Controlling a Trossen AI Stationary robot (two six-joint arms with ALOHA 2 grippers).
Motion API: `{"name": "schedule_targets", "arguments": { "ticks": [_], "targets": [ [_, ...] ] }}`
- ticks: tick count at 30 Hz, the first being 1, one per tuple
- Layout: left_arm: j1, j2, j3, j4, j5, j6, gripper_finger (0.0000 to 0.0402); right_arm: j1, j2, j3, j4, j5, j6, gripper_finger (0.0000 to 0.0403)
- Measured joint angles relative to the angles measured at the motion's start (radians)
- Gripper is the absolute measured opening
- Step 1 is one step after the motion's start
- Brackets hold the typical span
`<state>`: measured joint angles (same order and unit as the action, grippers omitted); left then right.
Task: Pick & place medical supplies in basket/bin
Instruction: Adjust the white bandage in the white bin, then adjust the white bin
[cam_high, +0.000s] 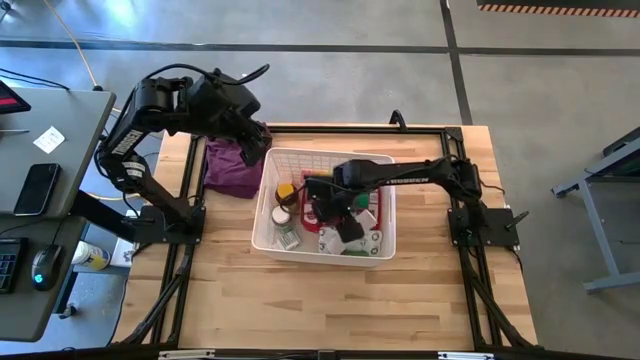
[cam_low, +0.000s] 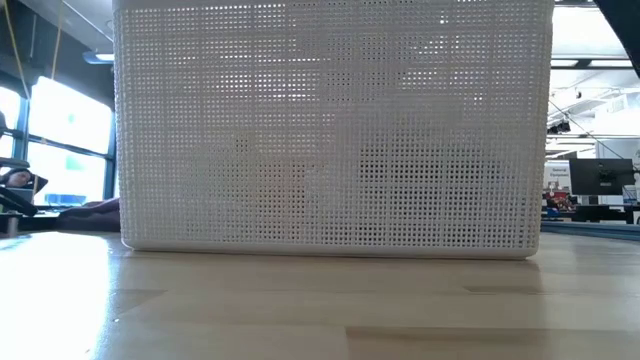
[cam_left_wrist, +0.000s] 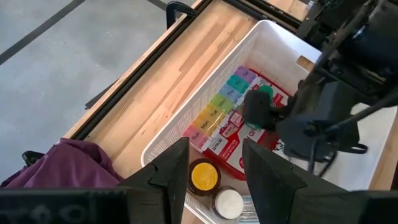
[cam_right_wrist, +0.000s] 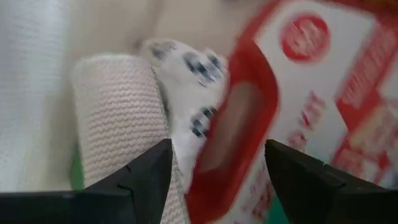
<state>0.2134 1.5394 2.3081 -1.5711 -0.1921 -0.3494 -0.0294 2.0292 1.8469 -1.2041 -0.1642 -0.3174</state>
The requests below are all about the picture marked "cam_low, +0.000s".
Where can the white perforated plastic basket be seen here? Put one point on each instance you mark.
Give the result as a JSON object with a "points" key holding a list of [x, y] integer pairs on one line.
{"points": [[330, 150]]}

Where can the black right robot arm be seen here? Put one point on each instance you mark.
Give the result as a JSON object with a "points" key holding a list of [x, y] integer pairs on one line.
{"points": [[625, 30]]}

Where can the purple folded cloth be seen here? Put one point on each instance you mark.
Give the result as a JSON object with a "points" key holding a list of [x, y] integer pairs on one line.
{"points": [[95, 215]]}

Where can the long ceiling light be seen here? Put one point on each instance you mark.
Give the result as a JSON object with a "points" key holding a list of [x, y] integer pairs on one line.
{"points": [[102, 57]]}

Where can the large bright window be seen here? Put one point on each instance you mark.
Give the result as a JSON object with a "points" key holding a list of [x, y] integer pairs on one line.
{"points": [[70, 125]]}

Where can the black background monitor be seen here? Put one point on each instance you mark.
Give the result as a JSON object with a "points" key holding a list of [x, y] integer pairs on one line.
{"points": [[600, 177]]}

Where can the black background desk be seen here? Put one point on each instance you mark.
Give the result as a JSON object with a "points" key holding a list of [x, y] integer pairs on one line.
{"points": [[600, 212]]}

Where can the person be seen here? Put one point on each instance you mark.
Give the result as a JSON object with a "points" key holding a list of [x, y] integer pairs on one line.
{"points": [[20, 179]]}

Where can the white wall sign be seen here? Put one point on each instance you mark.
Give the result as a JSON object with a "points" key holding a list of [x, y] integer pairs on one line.
{"points": [[556, 175]]}

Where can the black aluminium table frame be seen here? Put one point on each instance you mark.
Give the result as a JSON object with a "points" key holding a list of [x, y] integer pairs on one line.
{"points": [[590, 231]]}

